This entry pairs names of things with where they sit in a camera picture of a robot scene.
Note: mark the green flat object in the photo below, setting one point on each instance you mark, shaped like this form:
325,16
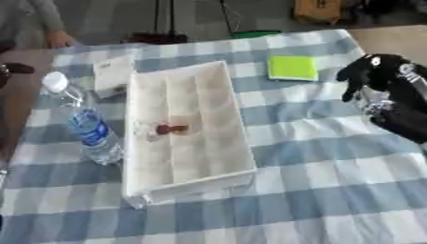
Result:
256,33

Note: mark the yellow-brown bag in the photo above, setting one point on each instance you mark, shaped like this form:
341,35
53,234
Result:
318,11

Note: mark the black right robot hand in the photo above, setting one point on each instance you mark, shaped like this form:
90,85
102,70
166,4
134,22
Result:
378,73

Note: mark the dark object at table edge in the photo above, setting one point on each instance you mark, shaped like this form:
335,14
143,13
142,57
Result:
11,71

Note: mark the black tripod stand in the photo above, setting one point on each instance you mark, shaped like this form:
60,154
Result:
164,28

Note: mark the person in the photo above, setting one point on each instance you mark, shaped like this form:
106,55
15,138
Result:
39,22

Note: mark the clear plastic water bottle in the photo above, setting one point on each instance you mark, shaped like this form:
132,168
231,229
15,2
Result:
89,124

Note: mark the small dark red object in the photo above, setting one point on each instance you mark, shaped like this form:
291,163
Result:
169,129

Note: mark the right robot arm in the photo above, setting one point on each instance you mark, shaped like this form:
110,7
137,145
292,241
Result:
404,119

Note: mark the yellow-green sticky note pad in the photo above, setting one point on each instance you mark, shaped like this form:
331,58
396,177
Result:
293,67

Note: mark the white compartment box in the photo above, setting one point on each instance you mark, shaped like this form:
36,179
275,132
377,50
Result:
186,127

